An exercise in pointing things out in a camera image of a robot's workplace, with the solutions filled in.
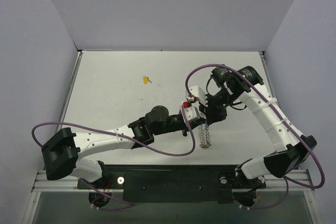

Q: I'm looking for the metal disc keyring holder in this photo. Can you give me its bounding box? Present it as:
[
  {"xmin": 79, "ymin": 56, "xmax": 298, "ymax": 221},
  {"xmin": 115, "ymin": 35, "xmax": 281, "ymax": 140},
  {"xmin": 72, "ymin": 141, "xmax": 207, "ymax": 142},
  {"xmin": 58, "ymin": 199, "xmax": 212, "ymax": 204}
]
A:
[{"xmin": 198, "ymin": 124, "xmax": 211, "ymax": 149}]

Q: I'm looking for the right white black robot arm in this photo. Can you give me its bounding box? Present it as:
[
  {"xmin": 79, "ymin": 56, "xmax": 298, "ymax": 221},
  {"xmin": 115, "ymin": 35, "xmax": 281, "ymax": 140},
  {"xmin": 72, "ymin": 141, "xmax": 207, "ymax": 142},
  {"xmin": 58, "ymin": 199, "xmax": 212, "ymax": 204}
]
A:
[{"xmin": 187, "ymin": 66, "xmax": 317, "ymax": 187}]

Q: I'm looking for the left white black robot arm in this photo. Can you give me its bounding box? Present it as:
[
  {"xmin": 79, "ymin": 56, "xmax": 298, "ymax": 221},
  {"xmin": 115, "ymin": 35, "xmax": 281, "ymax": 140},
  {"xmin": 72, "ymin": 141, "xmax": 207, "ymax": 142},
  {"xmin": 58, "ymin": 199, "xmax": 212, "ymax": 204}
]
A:
[{"xmin": 41, "ymin": 105, "xmax": 206, "ymax": 188}]

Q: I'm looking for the yellow tagged key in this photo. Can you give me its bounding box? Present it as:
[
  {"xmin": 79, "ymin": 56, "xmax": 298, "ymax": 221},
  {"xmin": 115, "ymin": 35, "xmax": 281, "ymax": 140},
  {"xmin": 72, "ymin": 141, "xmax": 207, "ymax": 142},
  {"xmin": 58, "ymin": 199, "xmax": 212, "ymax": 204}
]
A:
[{"xmin": 142, "ymin": 76, "xmax": 152, "ymax": 84}]

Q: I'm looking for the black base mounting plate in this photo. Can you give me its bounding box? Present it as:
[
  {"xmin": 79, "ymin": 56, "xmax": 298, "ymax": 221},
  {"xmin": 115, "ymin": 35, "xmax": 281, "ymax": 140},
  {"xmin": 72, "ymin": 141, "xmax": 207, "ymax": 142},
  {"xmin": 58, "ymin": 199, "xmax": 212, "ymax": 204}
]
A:
[{"xmin": 92, "ymin": 165, "xmax": 266, "ymax": 204}]

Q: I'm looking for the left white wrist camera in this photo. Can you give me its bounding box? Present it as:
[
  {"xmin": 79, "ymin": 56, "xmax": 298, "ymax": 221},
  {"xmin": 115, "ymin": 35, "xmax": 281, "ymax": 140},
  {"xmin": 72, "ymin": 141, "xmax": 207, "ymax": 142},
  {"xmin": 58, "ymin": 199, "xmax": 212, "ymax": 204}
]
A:
[{"xmin": 180, "ymin": 101, "xmax": 200, "ymax": 122}]

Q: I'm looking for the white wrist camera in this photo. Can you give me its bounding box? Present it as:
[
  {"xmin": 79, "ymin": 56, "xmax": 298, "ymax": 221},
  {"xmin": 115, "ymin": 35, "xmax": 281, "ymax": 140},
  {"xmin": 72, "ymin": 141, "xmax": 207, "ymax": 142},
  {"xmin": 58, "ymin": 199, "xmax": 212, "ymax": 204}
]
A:
[
  {"xmin": 180, "ymin": 101, "xmax": 200, "ymax": 122},
  {"xmin": 186, "ymin": 86, "xmax": 208, "ymax": 107}
]

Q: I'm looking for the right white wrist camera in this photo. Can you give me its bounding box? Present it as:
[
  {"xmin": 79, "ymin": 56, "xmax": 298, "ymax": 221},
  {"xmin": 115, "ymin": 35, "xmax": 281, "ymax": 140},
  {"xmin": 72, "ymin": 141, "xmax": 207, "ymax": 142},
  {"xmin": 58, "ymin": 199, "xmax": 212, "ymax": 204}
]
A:
[{"xmin": 186, "ymin": 86, "xmax": 208, "ymax": 107}]

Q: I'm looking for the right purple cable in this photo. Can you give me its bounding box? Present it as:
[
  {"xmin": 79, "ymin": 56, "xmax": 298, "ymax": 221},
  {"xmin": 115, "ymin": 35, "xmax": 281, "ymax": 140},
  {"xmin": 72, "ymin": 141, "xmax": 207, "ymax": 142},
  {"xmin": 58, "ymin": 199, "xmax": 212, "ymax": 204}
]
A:
[{"xmin": 185, "ymin": 63, "xmax": 326, "ymax": 210}]

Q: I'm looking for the aluminium frame rail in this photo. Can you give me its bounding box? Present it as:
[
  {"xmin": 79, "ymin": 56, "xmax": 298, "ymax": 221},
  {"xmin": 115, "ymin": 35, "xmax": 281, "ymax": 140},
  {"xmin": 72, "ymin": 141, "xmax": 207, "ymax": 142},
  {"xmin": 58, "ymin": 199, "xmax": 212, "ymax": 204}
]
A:
[{"xmin": 32, "ymin": 170, "xmax": 78, "ymax": 192}]

